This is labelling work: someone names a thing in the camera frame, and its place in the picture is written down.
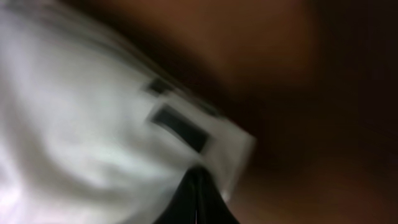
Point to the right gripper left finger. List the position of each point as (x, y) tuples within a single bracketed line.
[(182, 207)]

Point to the white t-shirt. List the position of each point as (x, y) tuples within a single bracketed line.
[(92, 131)]

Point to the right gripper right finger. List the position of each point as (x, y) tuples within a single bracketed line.
[(211, 207)]

